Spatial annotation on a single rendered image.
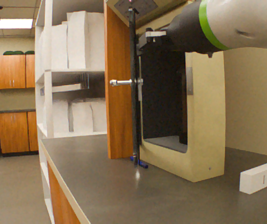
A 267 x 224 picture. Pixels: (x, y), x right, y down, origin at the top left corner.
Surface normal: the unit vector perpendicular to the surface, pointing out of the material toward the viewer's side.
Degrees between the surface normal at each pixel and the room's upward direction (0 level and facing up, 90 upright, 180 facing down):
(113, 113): 90
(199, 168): 90
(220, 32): 129
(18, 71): 90
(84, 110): 89
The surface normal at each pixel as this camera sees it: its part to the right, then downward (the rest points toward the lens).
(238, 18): -0.86, 0.46
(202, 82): 0.42, 0.04
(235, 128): -0.91, 0.05
